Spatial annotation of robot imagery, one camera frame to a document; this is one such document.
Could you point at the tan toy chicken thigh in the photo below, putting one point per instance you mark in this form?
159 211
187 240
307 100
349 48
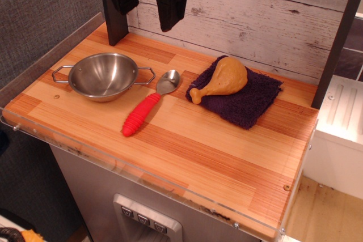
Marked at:
229 77

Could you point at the purple folded cloth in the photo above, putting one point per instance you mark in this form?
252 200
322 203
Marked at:
244 107

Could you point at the clear acrylic edge guard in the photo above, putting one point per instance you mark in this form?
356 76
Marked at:
244 178

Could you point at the silver button control panel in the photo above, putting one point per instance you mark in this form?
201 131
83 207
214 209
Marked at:
141 223

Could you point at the orange and black object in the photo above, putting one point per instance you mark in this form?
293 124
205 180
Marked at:
14 235

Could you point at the dark left shelf post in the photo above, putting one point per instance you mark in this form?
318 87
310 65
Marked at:
117 25

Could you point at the dark shelf post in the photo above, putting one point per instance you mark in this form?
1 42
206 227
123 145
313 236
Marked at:
337 46
117 25

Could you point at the red-handled metal spoon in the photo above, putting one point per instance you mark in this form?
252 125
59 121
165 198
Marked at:
168 83

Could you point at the steel two-handled bowl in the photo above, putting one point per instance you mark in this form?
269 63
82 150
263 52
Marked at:
103 77

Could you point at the dark right shelf post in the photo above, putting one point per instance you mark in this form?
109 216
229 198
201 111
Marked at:
337 46

